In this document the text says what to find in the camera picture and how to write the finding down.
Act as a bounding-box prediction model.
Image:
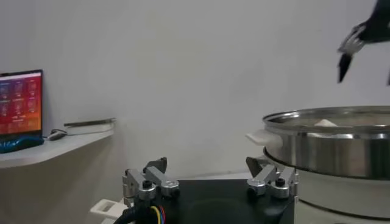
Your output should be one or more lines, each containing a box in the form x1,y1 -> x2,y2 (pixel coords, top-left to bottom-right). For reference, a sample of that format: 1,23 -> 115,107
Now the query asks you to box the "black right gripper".
336,0 -> 390,86

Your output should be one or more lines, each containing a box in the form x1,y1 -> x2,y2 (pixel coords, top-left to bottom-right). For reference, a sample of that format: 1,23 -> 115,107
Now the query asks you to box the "laptop screen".
0,69 -> 44,138

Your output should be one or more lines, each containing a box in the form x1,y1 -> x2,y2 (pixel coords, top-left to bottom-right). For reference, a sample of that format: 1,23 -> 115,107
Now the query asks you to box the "perforated steel steamer basket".
262,105 -> 390,180

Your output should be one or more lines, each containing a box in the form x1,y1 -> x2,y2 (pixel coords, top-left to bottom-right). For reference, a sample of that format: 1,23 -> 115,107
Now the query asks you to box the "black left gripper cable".
113,204 -> 167,224

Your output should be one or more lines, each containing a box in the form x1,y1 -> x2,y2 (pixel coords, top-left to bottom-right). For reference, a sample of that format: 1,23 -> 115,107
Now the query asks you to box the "computer mouse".
47,129 -> 68,141

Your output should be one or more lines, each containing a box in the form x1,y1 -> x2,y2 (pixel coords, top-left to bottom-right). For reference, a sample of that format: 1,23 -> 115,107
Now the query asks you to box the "white side desk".
0,126 -> 116,170

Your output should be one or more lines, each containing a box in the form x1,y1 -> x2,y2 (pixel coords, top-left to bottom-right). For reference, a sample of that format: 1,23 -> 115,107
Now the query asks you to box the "steel steamer pot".
245,129 -> 390,224

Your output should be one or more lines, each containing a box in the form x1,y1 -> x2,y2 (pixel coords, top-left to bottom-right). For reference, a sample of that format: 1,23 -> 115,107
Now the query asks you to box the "flat black box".
63,117 -> 117,128

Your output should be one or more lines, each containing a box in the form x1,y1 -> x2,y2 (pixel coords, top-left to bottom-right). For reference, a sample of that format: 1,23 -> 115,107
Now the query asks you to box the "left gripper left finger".
121,156 -> 181,208

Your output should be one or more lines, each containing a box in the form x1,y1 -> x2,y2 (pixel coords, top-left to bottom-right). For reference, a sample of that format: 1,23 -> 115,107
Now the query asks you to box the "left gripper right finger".
245,156 -> 299,200

